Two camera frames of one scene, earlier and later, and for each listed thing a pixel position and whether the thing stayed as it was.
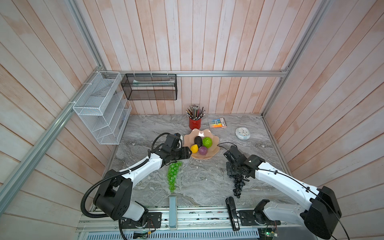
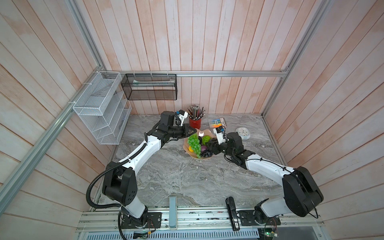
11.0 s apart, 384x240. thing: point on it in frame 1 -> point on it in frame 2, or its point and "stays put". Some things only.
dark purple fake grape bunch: x=238 y=185 -> x=206 y=153
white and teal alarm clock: x=242 y=133 stays put
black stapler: x=232 y=213 stays put
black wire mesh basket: x=150 y=87 stays put
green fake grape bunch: x=172 y=171 -> x=194 y=141
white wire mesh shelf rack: x=104 y=108 stays put
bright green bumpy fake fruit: x=207 y=142 stays put
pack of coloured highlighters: x=218 y=123 stays put
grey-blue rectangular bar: x=172 y=211 stays put
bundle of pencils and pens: x=194 y=112 stays put
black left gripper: x=185 y=153 -> x=185 y=128
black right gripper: x=228 y=170 -> x=215 y=145
